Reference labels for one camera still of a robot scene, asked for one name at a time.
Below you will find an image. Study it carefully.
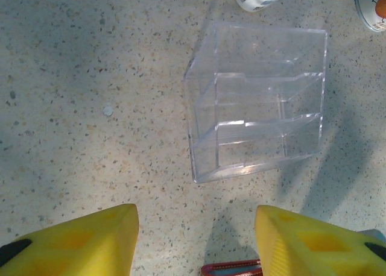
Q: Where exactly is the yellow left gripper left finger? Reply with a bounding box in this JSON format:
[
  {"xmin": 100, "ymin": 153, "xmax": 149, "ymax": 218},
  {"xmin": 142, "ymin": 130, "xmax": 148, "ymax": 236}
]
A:
[{"xmin": 0, "ymin": 203, "xmax": 140, "ymax": 276}]

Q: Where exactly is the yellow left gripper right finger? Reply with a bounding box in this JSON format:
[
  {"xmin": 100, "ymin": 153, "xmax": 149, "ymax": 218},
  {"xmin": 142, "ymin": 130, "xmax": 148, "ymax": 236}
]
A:
[{"xmin": 255, "ymin": 205, "xmax": 386, "ymax": 276}]

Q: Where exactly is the clear acrylic card organizer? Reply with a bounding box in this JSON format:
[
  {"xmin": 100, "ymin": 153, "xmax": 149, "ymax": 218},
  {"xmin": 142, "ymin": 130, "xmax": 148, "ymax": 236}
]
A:
[{"xmin": 183, "ymin": 19, "xmax": 329, "ymax": 185}]

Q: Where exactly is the small orange tin can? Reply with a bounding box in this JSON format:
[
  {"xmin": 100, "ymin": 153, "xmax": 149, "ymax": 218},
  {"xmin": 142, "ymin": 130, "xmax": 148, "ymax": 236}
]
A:
[{"xmin": 355, "ymin": 0, "xmax": 386, "ymax": 33}]

